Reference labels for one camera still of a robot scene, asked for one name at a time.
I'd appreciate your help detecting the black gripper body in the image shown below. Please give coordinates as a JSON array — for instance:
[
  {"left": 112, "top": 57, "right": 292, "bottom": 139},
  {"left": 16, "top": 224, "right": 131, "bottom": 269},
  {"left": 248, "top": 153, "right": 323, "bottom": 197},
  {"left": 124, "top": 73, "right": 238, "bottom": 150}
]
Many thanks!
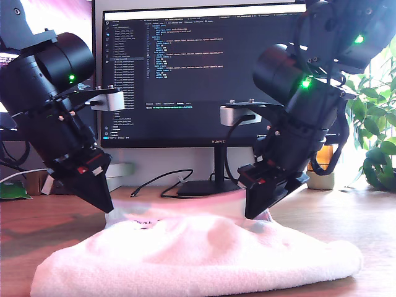
[
  {"left": 17, "top": 106, "right": 112, "bottom": 176},
  {"left": 253, "top": 119, "right": 329, "bottom": 184}
]

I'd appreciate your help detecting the white pink tea towel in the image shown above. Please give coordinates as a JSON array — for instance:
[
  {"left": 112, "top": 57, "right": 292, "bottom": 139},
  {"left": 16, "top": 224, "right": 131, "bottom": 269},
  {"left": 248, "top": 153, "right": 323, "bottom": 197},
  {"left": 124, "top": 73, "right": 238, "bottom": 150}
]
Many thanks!
[{"left": 30, "top": 188, "right": 364, "bottom": 297}]

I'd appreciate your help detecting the green white barcode box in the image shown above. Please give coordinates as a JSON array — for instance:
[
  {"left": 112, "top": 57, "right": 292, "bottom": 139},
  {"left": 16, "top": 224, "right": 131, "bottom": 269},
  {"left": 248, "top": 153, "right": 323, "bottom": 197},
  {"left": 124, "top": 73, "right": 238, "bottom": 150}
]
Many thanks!
[{"left": 106, "top": 178, "right": 124, "bottom": 193}]

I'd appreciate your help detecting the amber glass jar grey base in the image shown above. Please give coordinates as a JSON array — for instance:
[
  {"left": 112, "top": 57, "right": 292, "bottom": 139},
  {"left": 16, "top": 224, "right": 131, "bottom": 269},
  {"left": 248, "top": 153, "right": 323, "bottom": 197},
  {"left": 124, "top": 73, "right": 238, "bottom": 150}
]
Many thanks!
[{"left": 306, "top": 144, "right": 335, "bottom": 191}]

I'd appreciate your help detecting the brown cardboard box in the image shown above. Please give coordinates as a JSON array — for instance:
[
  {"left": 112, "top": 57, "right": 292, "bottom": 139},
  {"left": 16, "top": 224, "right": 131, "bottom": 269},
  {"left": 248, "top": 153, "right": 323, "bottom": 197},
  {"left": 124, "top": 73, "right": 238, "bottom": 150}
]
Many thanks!
[{"left": 24, "top": 171, "right": 48, "bottom": 196}]

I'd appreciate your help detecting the green snack bag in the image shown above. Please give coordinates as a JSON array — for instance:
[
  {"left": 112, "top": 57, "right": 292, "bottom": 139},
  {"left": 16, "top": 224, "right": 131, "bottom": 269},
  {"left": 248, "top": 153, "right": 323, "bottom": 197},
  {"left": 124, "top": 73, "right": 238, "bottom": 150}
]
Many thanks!
[{"left": 0, "top": 181, "right": 33, "bottom": 201}]

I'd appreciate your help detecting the green leafy houseplant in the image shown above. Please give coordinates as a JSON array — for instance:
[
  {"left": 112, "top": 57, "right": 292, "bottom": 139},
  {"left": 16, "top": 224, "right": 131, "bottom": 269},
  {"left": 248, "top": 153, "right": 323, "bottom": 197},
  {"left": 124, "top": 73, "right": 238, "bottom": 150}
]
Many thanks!
[{"left": 345, "top": 43, "right": 396, "bottom": 192}]

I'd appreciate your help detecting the wide black monitor with stand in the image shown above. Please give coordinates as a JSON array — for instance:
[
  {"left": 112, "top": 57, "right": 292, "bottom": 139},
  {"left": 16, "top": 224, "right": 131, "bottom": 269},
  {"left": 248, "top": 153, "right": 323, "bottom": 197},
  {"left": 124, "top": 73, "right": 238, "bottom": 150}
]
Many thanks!
[{"left": 100, "top": 2, "right": 344, "bottom": 197}]

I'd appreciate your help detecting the black monitor with terminal screen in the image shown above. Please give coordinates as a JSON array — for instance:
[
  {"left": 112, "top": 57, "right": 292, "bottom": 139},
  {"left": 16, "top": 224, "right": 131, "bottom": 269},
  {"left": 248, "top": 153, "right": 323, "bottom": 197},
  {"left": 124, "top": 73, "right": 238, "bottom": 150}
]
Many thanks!
[{"left": 0, "top": 0, "right": 98, "bottom": 143}]

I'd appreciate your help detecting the black USB cable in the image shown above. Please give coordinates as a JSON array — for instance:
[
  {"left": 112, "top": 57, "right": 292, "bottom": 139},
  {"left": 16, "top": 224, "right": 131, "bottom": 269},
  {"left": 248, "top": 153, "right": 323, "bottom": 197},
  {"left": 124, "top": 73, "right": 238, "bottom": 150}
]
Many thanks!
[{"left": 129, "top": 168, "right": 194, "bottom": 199}]

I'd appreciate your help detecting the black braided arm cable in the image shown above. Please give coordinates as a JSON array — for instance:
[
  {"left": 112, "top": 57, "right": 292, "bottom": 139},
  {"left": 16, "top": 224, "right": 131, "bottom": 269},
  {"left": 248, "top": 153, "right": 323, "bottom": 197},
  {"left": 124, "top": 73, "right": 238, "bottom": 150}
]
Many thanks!
[{"left": 0, "top": 136, "right": 31, "bottom": 170}]

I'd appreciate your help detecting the white cable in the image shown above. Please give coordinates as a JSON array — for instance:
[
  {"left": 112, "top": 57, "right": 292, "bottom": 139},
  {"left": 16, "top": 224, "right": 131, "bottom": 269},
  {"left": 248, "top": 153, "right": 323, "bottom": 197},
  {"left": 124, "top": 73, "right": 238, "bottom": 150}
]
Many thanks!
[{"left": 0, "top": 168, "right": 47, "bottom": 185}]

